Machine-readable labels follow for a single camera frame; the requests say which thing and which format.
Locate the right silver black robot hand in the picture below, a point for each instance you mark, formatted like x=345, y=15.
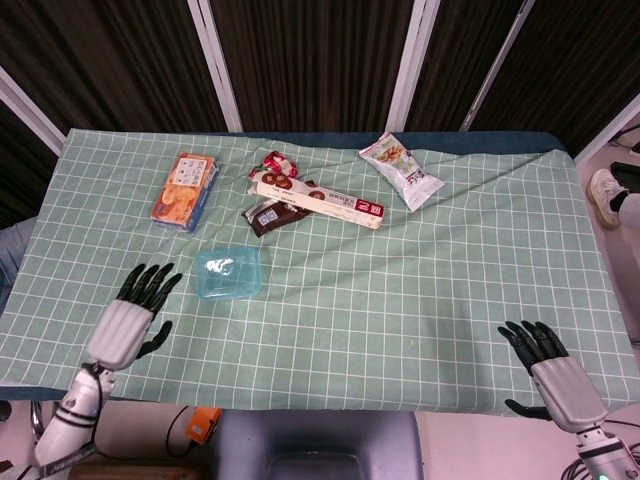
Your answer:
x=565, y=390

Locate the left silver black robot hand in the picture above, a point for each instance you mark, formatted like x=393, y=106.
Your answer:
x=120, y=330

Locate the teal plastic container lid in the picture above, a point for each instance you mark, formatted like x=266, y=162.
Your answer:
x=227, y=277

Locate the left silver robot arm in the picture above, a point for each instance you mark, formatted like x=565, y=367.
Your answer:
x=65, y=420

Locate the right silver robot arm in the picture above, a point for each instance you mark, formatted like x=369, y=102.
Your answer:
x=607, y=455

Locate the orange device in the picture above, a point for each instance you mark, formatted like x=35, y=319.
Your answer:
x=202, y=425

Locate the blue grey cloth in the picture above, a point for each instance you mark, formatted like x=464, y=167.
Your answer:
x=10, y=255

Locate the brown board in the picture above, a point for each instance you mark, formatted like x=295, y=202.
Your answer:
x=135, y=472

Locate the orange and blue cracker box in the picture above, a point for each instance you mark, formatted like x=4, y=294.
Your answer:
x=182, y=195

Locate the brown snack packet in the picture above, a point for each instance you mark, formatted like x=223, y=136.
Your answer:
x=272, y=220

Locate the white sneaker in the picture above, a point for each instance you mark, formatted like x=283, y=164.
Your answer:
x=602, y=192

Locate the green checked tablecloth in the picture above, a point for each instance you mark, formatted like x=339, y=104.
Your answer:
x=375, y=300

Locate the red and white candy wrapper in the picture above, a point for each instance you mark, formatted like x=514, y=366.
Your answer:
x=274, y=162

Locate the long cream cookie box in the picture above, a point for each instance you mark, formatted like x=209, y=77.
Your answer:
x=320, y=200

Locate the white and green snack bag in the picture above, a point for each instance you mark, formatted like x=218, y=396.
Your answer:
x=405, y=170

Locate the dark folding screen white frames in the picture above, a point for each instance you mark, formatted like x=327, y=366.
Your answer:
x=310, y=60

